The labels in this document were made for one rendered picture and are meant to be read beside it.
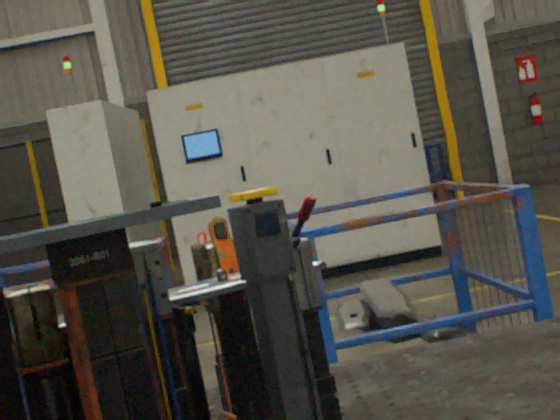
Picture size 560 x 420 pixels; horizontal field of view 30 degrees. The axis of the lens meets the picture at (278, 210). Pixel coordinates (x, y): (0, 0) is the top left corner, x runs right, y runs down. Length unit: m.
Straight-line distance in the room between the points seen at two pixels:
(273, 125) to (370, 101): 0.92
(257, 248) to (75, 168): 8.04
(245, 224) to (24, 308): 0.35
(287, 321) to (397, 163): 8.10
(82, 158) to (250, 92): 1.63
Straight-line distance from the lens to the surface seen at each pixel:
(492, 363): 2.19
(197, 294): 1.77
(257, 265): 1.51
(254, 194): 1.51
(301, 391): 1.56
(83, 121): 9.51
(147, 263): 1.62
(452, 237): 4.65
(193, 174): 9.45
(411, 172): 9.63
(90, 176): 9.50
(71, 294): 1.43
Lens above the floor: 1.20
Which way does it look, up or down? 3 degrees down
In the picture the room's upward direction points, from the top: 11 degrees counter-clockwise
